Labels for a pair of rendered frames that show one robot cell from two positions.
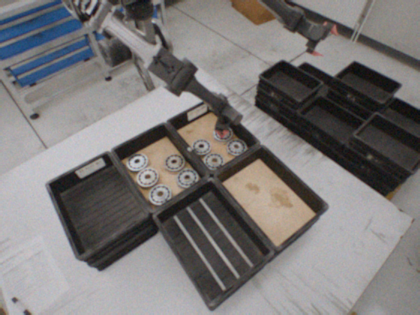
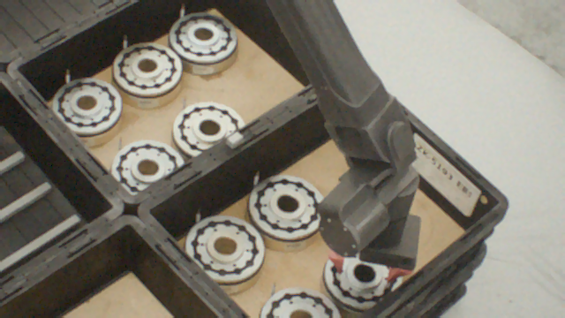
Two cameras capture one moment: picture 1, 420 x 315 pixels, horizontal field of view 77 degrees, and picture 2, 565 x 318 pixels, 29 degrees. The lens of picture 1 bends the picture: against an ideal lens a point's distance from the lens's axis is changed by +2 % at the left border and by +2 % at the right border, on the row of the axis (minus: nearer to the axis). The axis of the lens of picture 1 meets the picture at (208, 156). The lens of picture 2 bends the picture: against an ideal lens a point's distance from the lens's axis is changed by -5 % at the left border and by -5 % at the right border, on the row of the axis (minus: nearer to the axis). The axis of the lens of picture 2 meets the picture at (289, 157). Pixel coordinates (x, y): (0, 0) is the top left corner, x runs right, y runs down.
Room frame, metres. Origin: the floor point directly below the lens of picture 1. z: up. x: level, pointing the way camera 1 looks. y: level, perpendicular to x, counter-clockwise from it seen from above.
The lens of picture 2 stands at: (0.51, -0.82, 2.07)
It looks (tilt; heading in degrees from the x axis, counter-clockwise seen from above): 51 degrees down; 73
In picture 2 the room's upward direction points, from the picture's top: 12 degrees clockwise
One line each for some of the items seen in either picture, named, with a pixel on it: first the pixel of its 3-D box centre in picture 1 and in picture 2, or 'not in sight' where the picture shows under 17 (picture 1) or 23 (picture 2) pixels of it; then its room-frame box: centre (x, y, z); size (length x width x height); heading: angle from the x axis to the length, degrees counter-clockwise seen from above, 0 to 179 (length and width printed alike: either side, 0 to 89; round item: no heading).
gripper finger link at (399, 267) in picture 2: not in sight; (385, 256); (0.89, -0.08, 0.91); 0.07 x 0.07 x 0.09; 73
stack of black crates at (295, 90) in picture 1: (283, 100); not in sight; (1.60, -0.63, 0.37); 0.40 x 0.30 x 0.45; 41
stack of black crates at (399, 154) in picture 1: (375, 160); not in sight; (1.00, -1.16, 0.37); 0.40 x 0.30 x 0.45; 41
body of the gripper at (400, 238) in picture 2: (223, 117); (381, 220); (0.87, -0.07, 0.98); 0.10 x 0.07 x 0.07; 163
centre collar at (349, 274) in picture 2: not in sight; (364, 274); (0.87, -0.08, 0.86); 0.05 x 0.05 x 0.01
